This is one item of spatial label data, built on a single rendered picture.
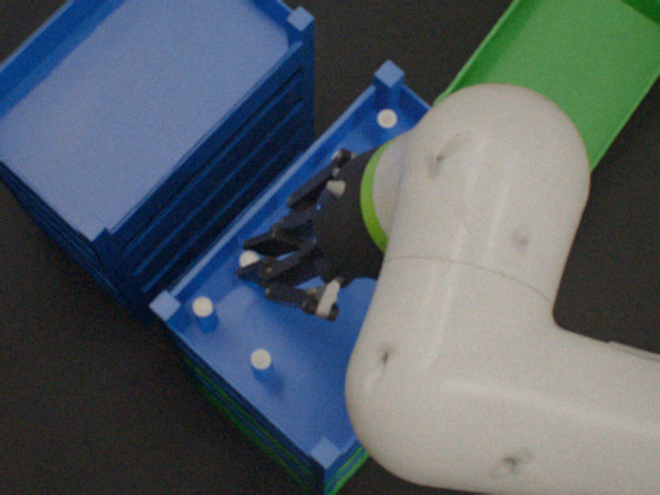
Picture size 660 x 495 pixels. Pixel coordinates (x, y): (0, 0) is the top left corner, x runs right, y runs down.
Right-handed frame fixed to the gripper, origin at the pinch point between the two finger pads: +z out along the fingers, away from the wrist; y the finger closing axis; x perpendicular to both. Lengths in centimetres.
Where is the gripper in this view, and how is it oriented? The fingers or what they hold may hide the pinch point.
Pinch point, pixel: (270, 258)
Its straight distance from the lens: 106.3
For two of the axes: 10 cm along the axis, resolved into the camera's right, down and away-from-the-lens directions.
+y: 2.1, -9.4, 2.5
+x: -8.8, -3.0, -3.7
